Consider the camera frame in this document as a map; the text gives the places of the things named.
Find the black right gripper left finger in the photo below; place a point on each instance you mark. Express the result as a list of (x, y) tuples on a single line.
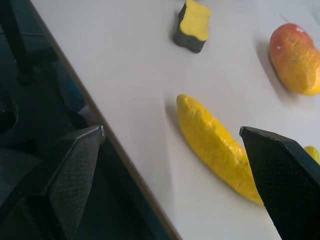
[(67, 180)]

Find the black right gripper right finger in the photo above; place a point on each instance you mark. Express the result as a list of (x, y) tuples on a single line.
[(282, 180)]

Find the yellow rounded plastic object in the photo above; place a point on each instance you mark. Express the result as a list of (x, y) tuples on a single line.
[(313, 152)]

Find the yellow banana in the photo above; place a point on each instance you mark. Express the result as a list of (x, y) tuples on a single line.
[(212, 147)]

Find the red orange mango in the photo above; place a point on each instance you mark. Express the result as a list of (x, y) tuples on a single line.
[(295, 60)]

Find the yellow sponge with dark base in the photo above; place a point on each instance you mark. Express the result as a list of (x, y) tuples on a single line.
[(193, 27)]

